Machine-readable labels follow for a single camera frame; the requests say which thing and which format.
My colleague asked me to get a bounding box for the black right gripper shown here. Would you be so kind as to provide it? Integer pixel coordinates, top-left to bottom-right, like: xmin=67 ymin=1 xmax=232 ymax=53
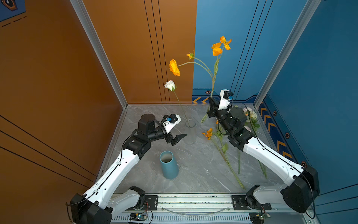
xmin=208 ymin=96 xmax=234 ymax=135

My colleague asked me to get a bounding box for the orange poppy spray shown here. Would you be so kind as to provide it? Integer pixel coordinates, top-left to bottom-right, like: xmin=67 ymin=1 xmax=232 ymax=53
xmin=169 ymin=35 xmax=233 ymax=124
xmin=202 ymin=127 xmax=245 ymax=189

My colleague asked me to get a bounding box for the white rose stem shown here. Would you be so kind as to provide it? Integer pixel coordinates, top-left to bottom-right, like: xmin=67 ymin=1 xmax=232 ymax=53
xmin=164 ymin=80 xmax=191 ymax=128

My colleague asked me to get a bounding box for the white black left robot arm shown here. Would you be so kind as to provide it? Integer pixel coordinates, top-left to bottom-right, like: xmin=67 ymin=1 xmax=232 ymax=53
xmin=67 ymin=114 xmax=186 ymax=224

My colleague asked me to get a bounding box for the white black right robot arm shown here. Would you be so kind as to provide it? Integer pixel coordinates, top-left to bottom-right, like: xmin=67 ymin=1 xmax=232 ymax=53
xmin=207 ymin=97 xmax=319 ymax=213

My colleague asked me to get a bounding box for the clear ribbed glass vase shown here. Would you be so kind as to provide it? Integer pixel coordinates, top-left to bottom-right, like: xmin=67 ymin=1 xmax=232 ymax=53
xmin=185 ymin=119 xmax=196 ymax=145

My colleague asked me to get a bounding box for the teal ceramic cylinder vase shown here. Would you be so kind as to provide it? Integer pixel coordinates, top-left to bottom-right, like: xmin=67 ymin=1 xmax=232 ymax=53
xmin=159 ymin=151 xmax=179 ymax=180

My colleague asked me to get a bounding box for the mixed flower bunch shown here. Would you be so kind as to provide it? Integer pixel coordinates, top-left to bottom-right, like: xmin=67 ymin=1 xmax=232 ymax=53
xmin=242 ymin=104 xmax=260 ymax=138

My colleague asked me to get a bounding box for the left green circuit board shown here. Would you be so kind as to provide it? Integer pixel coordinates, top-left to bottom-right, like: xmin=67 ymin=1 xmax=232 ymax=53
xmin=129 ymin=213 xmax=148 ymax=224

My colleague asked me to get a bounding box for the green circuit board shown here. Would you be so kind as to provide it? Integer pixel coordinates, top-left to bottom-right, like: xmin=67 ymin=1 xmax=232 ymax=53
xmin=129 ymin=213 xmax=148 ymax=224
xmin=249 ymin=213 xmax=271 ymax=224

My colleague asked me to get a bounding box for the right green circuit board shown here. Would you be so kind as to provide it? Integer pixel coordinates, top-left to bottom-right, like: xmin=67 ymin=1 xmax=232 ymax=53
xmin=249 ymin=213 xmax=271 ymax=224

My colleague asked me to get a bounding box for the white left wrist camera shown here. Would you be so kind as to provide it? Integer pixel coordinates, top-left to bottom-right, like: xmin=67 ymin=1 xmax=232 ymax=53
xmin=161 ymin=115 xmax=181 ymax=133

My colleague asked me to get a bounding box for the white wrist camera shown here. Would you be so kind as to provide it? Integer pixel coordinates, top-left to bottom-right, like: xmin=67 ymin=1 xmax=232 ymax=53
xmin=161 ymin=115 xmax=181 ymax=133
xmin=218 ymin=89 xmax=233 ymax=110

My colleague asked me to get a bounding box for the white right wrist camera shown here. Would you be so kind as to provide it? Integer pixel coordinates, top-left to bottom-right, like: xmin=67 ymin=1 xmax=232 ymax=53
xmin=218 ymin=89 xmax=233 ymax=110

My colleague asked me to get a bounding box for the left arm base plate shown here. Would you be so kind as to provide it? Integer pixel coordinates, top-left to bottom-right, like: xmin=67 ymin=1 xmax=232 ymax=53
xmin=126 ymin=195 xmax=158 ymax=211

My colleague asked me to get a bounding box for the aluminium front rail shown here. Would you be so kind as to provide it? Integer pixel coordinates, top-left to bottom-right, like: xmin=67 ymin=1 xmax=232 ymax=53
xmin=75 ymin=193 xmax=308 ymax=215

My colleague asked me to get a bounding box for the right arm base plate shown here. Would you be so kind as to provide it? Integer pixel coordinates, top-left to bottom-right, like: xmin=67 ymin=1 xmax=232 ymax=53
xmin=231 ymin=195 xmax=272 ymax=211

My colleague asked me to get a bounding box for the right aluminium corner post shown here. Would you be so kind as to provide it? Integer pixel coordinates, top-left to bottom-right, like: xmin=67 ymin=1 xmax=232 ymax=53
xmin=253 ymin=0 xmax=321 ymax=109

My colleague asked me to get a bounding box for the aluminium corner post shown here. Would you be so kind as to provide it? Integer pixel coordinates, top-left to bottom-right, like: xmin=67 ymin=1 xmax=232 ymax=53
xmin=70 ymin=0 xmax=128 ymax=109
xmin=253 ymin=0 xmax=321 ymax=109

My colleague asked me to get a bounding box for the left aluminium corner post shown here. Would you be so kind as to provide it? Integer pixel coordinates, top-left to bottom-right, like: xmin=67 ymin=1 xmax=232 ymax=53
xmin=70 ymin=0 xmax=128 ymax=109

